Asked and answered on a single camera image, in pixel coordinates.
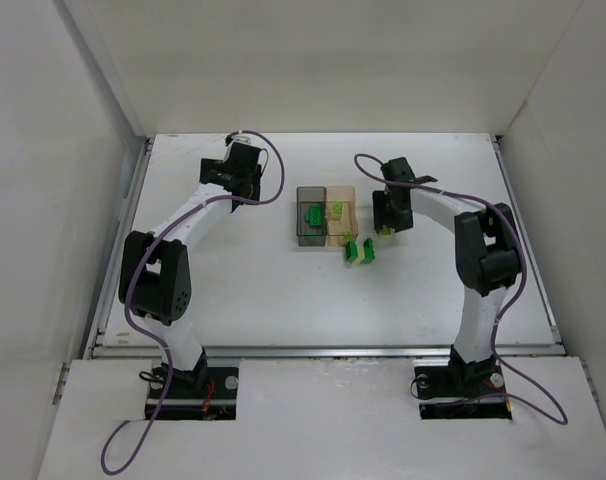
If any lime lego brick edge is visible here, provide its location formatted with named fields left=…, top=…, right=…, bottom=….
left=378, top=227, right=395, bottom=241

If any lime lego brick hollow side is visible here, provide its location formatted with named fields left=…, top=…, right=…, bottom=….
left=340, top=231, right=356, bottom=246

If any lime lego brick studs up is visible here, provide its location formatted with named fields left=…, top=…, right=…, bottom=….
left=328, top=201, right=345, bottom=221

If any green and lime lego stack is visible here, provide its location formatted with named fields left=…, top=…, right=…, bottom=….
left=344, top=238, right=375, bottom=266

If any green lego plate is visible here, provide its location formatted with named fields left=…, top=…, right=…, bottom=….
left=304, top=204, right=325, bottom=230

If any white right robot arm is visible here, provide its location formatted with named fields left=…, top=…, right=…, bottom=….
left=372, top=157, right=523, bottom=375

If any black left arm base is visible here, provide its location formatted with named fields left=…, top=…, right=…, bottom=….
left=156, top=366, right=240, bottom=421

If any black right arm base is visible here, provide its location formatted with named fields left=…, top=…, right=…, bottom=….
left=410, top=362, right=512, bottom=420

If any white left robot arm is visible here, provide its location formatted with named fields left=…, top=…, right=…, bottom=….
left=118, top=140, right=263, bottom=375

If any amber transparent container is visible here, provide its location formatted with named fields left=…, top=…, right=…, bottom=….
left=325, top=186, right=359, bottom=248

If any grey transparent container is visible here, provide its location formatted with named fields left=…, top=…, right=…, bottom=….
left=296, top=186, right=327, bottom=247

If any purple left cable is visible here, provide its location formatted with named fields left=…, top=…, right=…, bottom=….
left=99, top=129, right=287, bottom=476

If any aluminium frame rail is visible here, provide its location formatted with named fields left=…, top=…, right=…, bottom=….
left=82, top=133, right=565, bottom=359

